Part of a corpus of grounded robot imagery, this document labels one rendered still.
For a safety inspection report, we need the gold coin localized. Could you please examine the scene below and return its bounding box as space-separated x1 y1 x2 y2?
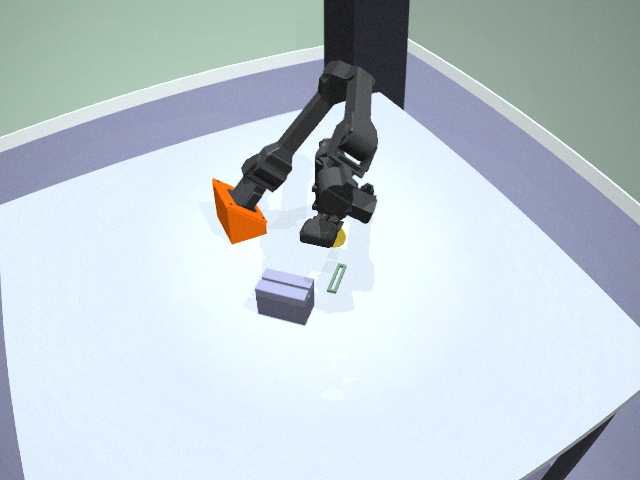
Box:
331 228 346 248

